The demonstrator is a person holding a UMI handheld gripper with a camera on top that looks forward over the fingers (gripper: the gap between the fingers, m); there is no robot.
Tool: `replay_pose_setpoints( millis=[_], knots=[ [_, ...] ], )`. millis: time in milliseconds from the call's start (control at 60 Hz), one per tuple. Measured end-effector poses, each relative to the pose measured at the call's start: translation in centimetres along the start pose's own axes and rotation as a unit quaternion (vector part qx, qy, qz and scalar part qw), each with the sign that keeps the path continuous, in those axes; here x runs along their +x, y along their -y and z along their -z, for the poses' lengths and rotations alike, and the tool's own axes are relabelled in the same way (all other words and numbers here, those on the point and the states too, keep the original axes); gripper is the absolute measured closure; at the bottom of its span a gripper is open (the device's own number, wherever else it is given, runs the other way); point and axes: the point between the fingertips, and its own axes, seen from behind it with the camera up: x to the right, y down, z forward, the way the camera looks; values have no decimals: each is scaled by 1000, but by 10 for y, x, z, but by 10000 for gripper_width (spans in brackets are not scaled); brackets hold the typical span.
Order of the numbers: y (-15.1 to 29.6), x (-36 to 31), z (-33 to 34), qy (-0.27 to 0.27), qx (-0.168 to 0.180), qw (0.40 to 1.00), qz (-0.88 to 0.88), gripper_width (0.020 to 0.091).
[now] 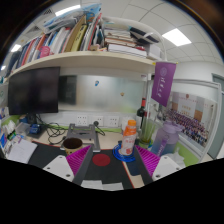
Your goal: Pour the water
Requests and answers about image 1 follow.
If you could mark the group photo poster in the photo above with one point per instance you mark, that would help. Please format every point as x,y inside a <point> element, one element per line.
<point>193,116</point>

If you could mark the green drinking glass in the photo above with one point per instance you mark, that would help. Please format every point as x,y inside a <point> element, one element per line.
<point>146,138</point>

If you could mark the white open notebook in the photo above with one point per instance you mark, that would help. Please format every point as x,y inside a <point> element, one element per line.
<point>21,151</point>

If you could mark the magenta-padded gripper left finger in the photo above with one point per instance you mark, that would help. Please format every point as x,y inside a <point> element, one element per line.
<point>58,166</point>

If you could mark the small blue device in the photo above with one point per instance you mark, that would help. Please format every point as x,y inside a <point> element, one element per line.
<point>34,129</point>

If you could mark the black computer monitor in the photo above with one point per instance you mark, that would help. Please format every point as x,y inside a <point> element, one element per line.
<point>33,90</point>

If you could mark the dark wine bottle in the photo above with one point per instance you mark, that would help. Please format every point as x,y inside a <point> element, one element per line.
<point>141,113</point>

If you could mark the white shelf full of books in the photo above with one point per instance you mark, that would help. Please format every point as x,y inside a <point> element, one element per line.
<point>83,60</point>

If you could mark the grey metal laptop stand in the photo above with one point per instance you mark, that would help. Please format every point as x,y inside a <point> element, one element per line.
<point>81,130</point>

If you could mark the black desk mat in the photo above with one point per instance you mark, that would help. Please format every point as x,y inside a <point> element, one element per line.
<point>110,173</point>

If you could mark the white paper sheet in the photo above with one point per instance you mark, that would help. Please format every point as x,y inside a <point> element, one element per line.
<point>100,185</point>

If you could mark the brown patterned paper cup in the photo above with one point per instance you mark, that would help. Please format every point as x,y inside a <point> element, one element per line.
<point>72,145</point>

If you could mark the orange-capped clear drink bottle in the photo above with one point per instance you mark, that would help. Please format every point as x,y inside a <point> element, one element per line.
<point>128,141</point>

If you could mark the purple pennant flag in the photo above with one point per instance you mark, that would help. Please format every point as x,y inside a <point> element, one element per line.
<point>163,81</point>

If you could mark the purple translucent water bottle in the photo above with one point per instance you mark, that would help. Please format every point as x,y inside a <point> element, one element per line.
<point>165,140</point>

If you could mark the white wall socket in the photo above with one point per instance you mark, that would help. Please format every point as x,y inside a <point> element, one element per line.
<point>113,121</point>
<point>81,120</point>
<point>100,119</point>

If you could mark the flat round red coaster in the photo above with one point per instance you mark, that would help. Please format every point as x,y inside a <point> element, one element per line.
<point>101,160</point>

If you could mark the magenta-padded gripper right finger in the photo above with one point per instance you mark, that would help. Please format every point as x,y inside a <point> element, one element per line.
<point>165,166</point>

